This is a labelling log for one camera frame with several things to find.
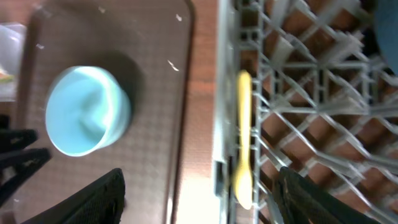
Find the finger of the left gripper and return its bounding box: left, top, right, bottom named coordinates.
left=1, top=129, right=38, bottom=152
left=1, top=148, right=52, bottom=205

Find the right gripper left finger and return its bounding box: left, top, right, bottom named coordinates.
left=23, top=168, right=126, bottom=224

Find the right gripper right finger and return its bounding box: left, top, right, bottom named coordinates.
left=272, top=167, right=379, bottom=224

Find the cream plastic spoon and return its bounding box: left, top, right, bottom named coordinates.
left=233, top=70, right=253, bottom=210

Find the light blue rice bowl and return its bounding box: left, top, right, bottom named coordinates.
left=45, top=66, right=131, bottom=157

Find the dark blue plate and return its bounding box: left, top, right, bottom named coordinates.
left=374, top=0, right=397, bottom=75

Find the grey dishwasher rack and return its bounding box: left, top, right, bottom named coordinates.
left=213, top=0, right=397, bottom=223

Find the clear plastic bin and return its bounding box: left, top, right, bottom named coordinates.
left=1, top=22, right=26, bottom=102

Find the dark brown serving tray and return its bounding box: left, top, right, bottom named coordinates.
left=12, top=0, right=193, bottom=223

